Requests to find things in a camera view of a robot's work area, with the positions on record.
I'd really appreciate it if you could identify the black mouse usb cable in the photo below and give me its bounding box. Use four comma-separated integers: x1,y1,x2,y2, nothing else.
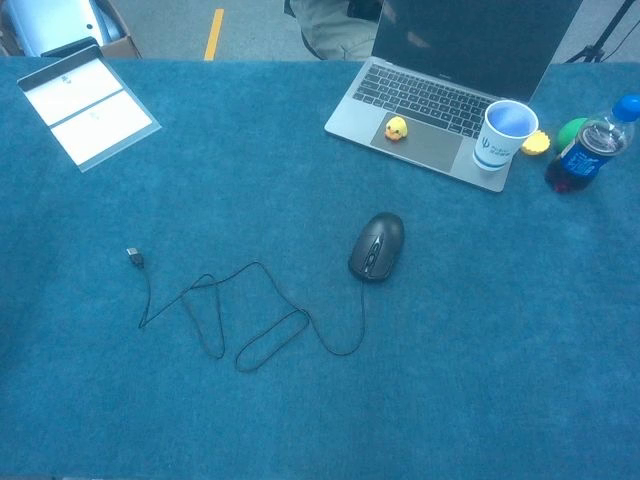
125,246,367,373

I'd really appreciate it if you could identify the black computer mouse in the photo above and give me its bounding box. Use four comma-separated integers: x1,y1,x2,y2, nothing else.
347,211,406,283

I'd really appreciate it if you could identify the yellow rubber duck toy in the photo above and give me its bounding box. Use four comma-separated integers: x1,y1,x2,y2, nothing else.
383,115,410,144

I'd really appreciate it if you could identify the grey open laptop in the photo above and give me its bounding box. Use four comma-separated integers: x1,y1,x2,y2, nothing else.
323,0,585,194

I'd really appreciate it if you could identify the blue fabric tablecloth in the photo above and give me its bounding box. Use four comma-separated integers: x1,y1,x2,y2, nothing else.
0,55,640,480

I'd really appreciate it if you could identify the white paper cup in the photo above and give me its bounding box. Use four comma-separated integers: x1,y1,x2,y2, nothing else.
472,99,540,172

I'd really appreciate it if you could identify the seated person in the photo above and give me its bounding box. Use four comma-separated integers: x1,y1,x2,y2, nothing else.
284,0,384,62

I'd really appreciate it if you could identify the yellow scalloped toy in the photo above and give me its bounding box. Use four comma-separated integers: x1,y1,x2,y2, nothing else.
520,128,552,157

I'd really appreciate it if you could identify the white tablet-like flat box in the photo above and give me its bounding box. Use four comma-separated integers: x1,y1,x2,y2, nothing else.
16,44,163,174

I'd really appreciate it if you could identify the green ball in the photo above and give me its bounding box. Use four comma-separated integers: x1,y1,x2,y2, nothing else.
557,117,591,152

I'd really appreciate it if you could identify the cola bottle blue cap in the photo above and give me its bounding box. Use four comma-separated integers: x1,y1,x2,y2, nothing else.
543,93,640,195

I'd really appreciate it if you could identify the brown cardboard box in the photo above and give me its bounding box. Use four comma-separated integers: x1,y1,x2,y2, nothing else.
92,0,143,60

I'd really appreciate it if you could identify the black tripod stand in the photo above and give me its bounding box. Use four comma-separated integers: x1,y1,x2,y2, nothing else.
564,0,640,64

